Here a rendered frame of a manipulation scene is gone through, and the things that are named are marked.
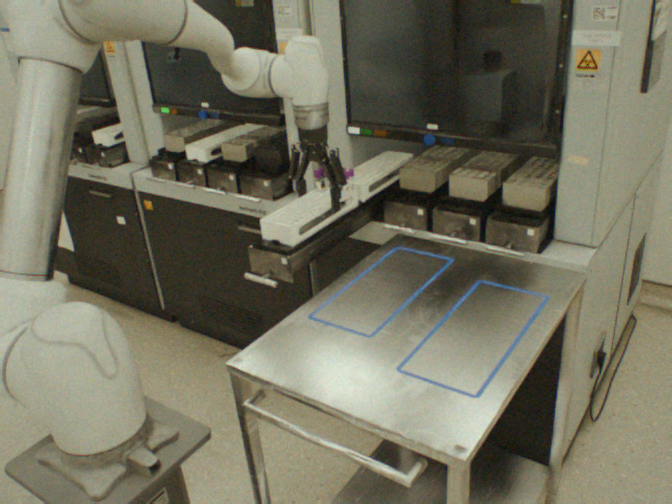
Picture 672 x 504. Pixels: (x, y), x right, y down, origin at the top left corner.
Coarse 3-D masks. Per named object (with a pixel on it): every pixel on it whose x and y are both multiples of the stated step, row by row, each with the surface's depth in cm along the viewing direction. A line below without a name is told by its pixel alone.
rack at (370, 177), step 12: (384, 156) 190; (396, 156) 189; (408, 156) 188; (360, 168) 181; (372, 168) 181; (384, 168) 180; (396, 168) 182; (348, 180) 173; (360, 180) 172; (372, 180) 172; (384, 180) 185; (360, 192) 170; (372, 192) 173
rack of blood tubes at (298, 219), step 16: (320, 192) 166; (352, 192) 165; (288, 208) 157; (304, 208) 156; (320, 208) 155; (272, 224) 149; (288, 224) 148; (304, 224) 150; (320, 224) 156; (288, 240) 148
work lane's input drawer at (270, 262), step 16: (384, 192) 178; (368, 208) 170; (336, 224) 160; (352, 224) 165; (272, 240) 150; (304, 240) 150; (320, 240) 154; (336, 240) 160; (256, 256) 151; (272, 256) 148; (288, 256) 145; (304, 256) 149; (320, 256) 155; (256, 272) 154; (272, 272) 150; (288, 272) 147
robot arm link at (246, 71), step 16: (192, 16) 105; (208, 16) 111; (192, 32) 107; (208, 32) 111; (224, 32) 116; (192, 48) 112; (208, 48) 114; (224, 48) 118; (240, 48) 148; (224, 64) 131; (240, 64) 143; (256, 64) 145; (224, 80) 154; (240, 80) 146; (256, 80) 147; (256, 96) 153; (272, 96) 152
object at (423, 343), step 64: (384, 256) 139; (448, 256) 136; (320, 320) 117; (384, 320) 115; (448, 320) 113; (512, 320) 112; (576, 320) 128; (320, 384) 99; (384, 384) 98; (448, 384) 97; (512, 384) 96; (256, 448) 115; (384, 448) 159; (448, 448) 85
